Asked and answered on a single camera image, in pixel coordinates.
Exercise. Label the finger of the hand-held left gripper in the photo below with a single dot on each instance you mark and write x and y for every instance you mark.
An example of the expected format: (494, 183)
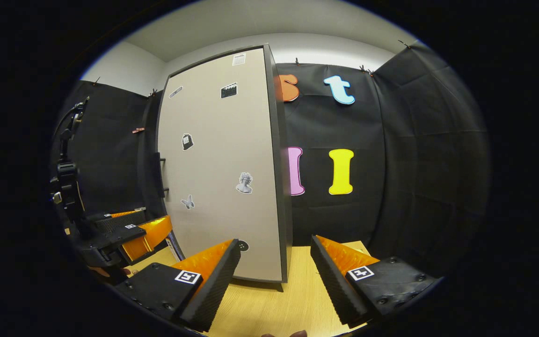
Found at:
(127, 234)
(120, 223)

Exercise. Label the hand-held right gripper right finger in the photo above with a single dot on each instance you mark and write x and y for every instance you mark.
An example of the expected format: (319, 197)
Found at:
(335, 290)

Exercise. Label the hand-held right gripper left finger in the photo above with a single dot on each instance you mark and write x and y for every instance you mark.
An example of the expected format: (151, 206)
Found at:
(213, 290)

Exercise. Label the grey cabinet door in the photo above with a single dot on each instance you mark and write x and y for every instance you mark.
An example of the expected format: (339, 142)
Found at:
(222, 210)

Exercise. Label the grey cabinet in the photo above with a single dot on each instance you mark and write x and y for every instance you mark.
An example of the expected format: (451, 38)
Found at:
(281, 187)

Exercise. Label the copper clip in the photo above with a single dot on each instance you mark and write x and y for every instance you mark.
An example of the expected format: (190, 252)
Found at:
(137, 130)

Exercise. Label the black backdrop cloth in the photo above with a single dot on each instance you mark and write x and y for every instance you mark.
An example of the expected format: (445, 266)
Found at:
(414, 164)

